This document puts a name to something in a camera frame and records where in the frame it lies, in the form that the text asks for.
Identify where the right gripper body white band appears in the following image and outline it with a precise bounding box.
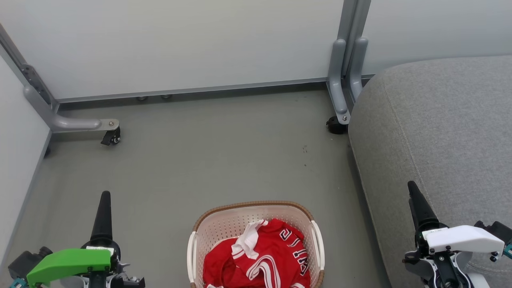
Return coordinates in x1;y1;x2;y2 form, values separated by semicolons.
402;222;506;288

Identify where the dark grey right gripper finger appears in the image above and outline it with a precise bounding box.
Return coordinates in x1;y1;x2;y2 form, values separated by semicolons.
407;181;440;231

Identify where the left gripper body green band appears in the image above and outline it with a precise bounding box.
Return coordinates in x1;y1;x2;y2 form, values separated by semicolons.
26;238;145;288

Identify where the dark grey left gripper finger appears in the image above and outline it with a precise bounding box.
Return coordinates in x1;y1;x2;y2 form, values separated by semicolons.
90;191;114;243

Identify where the red jersey navy lettering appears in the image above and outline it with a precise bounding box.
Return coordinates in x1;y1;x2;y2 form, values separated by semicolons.
232;218;312;288

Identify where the grey fabric sofa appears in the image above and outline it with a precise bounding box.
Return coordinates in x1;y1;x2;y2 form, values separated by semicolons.
348;55;512;288

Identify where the black caster wheel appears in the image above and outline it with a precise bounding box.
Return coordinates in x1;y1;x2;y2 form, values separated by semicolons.
326;116;348;135
100;127;121;146

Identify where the grey curved partition leg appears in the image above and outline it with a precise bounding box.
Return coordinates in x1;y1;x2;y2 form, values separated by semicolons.
0;24;120;135

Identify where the white perforated laundry basket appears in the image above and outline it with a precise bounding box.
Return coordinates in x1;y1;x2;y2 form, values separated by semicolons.
187;200;325;288

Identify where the grey partition base rail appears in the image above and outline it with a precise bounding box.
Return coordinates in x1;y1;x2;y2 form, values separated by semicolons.
55;74;374;105

